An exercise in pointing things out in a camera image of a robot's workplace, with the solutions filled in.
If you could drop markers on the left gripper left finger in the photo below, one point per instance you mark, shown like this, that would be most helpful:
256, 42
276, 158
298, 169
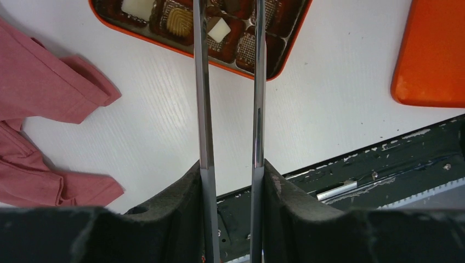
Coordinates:
165, 228

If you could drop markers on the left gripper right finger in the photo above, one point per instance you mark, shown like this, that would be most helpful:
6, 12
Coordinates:
299, 228

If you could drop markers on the metal serving tongs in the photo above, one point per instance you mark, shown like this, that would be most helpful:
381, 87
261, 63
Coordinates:
206, 161

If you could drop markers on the orange chocolate box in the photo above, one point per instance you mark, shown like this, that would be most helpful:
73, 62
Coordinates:
152, 21

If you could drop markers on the white square chocolate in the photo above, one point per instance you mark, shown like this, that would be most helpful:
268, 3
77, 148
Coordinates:
217, 29

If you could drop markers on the caramel ridged chocolate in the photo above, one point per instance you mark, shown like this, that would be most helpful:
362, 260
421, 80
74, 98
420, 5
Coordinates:
179, 22

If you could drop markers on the orange box lid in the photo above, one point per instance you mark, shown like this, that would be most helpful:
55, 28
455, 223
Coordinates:
429, 71

